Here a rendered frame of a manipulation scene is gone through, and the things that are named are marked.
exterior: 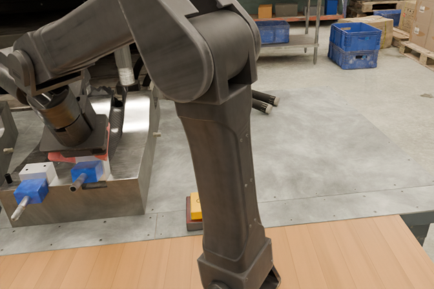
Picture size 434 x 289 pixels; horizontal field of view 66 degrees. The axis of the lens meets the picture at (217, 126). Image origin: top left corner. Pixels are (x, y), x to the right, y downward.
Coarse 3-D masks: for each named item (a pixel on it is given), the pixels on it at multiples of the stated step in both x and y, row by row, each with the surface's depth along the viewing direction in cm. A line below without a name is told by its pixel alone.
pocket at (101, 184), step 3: (111, 168) 68; (84, 183) 66; (87, 183) 68; (90, 183) 68; (93, 183) 68; (96, 183) 68; (99, 183) 68; (102, 183) 67; (105, 183) 67; (81, 186) 64; (84, 186) 66; (87, 186) 67; (90, 186) 67; (93, 186) 67; (96, 186) 65; (99, 186) 64; (102, 186) 64; (105, 186) 64; (84, 189) 64
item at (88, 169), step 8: (80, 160) 62; (88, 160) 62; (96, 160) 62; (72, 168) 59; (80, 168) 58; (88, 168) 58; (96, 168) 59; (104, 168) 63; (72, 176) 58; (80, 176) 57; (88, 176) 59; (96, 176) 59; (104, 176) 63; (72, 184) 53; (80, 184) 55
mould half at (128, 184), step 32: (96, 96) 92; (128, 96) 91; (128, 128) 83; (32, 160) 73; (128, 160) 70; (0, 192) 63; (64, 192) 64; (96, 192) 64; (128, 192) 65; (32, 224) 67
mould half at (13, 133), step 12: (0, 108) 95; (0, 120) 91; (12, 120) 101; (0, 132) 89; (12, 132) 98; (0, 144) 84; (12, 144) 95; (0, 156) 82; (0, 168) 80; (0, 180) 78
